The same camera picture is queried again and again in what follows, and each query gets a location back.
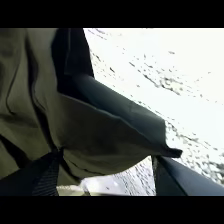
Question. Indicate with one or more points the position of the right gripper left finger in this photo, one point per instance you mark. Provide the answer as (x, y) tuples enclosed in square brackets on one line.
[(31, 178)]

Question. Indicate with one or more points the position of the dark green garment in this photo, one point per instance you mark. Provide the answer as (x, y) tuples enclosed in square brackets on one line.
[(83, 133)]

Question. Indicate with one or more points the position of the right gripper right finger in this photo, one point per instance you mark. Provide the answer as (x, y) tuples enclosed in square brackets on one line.
[(180, 181)]

